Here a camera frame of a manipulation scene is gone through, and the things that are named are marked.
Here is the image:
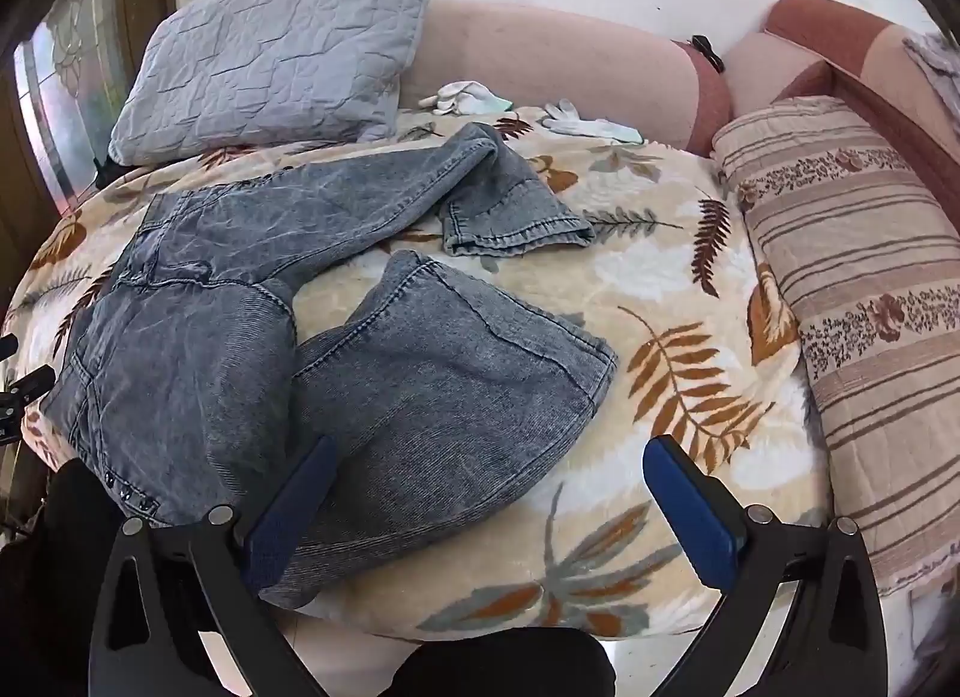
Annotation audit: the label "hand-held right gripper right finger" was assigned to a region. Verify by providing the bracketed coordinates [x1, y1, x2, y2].
[642, 434, 888, 697]

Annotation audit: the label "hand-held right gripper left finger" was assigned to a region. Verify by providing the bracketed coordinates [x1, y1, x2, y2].
[88, 434, 340, 697]

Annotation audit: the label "grey denim pants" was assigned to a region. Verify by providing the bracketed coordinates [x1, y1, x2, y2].
[41, 122, 620, 612]

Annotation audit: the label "person's dark clothing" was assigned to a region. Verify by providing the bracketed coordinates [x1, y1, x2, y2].
[0, 458, 617, 697]

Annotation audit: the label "leaf print blanket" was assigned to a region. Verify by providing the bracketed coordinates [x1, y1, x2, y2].
[0, 104, 833, 642]

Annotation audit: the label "grey quilted pillow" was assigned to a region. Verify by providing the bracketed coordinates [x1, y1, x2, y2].
[109, 0, 449, 167]

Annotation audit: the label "white work glove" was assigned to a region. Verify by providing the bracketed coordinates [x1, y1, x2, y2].
[541, 100, 646, 145]
[418, 80, 515, 116]

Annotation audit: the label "black clip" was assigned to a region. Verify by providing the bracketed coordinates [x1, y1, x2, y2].
[688, 34, 725, 71]

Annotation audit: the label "grey cloth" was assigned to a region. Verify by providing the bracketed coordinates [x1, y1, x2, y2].
[904, 29, 960, 98]

